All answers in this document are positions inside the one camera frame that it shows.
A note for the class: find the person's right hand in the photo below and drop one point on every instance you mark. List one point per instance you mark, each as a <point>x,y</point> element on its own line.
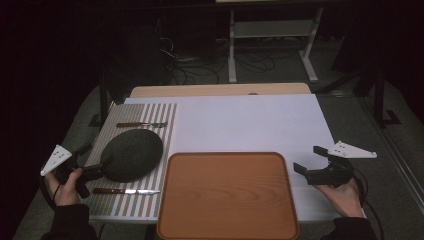
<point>343,198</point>

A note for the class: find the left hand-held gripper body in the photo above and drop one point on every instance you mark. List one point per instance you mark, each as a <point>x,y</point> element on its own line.
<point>66,165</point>

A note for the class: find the white metal desk frame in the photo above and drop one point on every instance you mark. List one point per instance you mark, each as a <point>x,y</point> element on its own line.
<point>273,29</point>

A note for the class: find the white table cover sheet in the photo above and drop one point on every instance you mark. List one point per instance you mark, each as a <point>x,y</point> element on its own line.
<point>246,123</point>

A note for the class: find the striped placemat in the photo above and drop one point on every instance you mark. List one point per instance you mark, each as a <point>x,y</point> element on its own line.
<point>133,200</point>

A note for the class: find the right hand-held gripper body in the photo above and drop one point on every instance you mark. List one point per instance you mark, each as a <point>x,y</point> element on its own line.
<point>333,170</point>

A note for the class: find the dark grey oval plate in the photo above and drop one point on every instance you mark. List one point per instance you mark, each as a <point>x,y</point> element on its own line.
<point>132,155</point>

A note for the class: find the black metal stand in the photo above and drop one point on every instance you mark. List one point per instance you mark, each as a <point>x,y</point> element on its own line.
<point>380,96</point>

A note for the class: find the light wooden table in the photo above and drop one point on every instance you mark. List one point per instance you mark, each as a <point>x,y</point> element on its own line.
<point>216,90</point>

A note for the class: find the brown wooden tray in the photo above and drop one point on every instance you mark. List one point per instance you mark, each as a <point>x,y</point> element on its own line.
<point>226,196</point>

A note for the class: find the person's left hand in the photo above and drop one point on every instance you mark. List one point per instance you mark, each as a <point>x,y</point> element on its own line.
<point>65,192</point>

